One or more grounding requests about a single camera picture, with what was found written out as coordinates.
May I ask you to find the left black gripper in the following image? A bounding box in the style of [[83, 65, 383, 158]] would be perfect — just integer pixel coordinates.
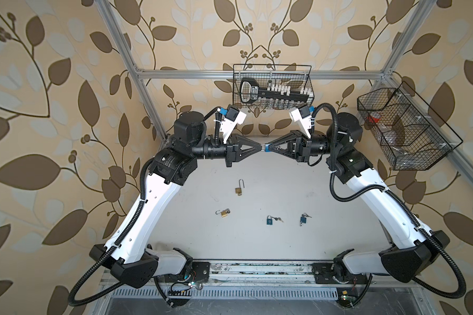
[[188, 132, 261, 169]]

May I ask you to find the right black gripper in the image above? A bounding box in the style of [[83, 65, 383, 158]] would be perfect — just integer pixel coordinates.
[[267, 133, 338, 166]]

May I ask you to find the blue padlock with key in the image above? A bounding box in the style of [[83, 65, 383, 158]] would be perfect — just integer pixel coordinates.
[[300, 213, 311, 227], [266, 215, 283, 226]]

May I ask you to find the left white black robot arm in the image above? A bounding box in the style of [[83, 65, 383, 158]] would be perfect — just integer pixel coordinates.
[[68, 106, 261, 307]]

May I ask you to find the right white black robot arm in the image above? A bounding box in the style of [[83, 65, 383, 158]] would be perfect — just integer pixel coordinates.
[[265, 103, 467, 299]]

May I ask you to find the open brass padlock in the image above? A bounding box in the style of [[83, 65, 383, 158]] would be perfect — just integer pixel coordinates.
[[235, 179, 245, 196]]

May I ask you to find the black socket tool set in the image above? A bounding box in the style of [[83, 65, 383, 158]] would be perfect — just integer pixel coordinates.
[[237, 77, 314, 104]]

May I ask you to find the small brass padlock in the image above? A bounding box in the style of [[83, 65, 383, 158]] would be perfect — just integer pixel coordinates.
[[215, 209, 231, 217]]

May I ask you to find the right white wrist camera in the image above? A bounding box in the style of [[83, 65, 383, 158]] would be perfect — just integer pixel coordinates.
[[289, 105, 315, 139]]

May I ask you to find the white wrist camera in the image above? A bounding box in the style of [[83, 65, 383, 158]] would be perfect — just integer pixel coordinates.
[[216, 106, 246, 144], [289, 105, 315, 139]]

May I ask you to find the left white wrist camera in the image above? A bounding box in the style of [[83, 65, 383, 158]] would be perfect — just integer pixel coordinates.
[[216, 106, 246, 144]]

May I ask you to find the back black wire basket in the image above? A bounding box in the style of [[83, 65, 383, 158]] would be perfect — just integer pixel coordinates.
[[232, 64, 315, 110]]

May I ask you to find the black wire basket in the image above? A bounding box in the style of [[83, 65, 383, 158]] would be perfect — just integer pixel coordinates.
[[357, 81, 463, 171], [232, 64, 315, 110]]

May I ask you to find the right black wire basket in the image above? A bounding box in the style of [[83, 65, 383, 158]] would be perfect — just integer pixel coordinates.
[[357, 81, 463, 171]]

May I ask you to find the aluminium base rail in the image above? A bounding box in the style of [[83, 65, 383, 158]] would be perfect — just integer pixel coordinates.
[[111, 259, 424, 301]]

